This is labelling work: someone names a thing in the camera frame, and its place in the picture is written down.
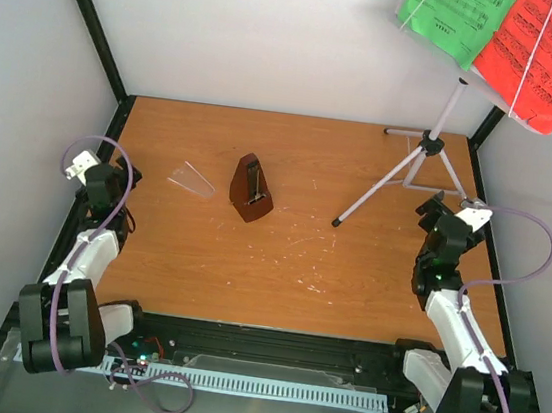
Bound red sheet music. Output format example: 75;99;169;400
473;0;552;135

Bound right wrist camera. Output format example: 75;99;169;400
455;199;493;232

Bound lilac music stand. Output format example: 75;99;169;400
331;77;468;228

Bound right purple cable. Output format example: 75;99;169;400
384;195;552;413

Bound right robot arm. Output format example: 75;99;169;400
402;191;531;413

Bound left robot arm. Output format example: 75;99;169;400
18;150;148;374

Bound green sheet music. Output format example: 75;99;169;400
396;0;516;71

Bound clear plastic metronome cover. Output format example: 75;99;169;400
167;161;215;199

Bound brown wooden metronome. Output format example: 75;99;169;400
229;153;274;223

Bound black aluminium frame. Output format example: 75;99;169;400
0;0;540;413

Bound light blue cable duct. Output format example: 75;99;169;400
13;342;394;413

